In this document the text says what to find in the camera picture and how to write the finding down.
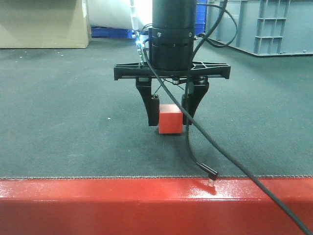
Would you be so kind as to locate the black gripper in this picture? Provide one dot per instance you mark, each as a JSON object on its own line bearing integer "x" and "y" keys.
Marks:
{"x": 170, "y": 50}

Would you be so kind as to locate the grey plastic crate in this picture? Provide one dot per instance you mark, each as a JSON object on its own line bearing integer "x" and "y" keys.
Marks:
{"x": 267, "y": 27}

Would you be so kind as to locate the red table edge rail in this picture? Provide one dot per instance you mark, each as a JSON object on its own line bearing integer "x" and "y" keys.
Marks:
{"x": 160, "y": 206}

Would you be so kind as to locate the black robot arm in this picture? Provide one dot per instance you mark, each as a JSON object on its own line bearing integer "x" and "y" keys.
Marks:
{"x": 166, "y": 14}

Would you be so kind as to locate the cardboard box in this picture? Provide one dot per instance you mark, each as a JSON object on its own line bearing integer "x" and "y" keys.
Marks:
{"x": 44, "y": 24}

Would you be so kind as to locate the green circuit board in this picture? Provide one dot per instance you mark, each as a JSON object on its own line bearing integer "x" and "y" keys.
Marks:
{"x": 140, "y": 47}

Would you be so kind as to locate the dark grey table mat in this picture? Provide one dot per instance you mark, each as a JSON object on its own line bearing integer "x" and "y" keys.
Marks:
{"x": 62, "y": 114}

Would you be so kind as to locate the blue plastic crates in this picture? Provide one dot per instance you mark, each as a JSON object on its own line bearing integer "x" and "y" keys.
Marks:
{"x": 141, "y": 15}

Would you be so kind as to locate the red magnetic block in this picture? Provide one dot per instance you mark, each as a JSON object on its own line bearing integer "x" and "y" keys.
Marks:
{"x": 170, "y": 119}

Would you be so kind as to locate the white foam roll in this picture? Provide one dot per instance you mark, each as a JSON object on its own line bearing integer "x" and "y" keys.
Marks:
{"x": 110, "y": 13}

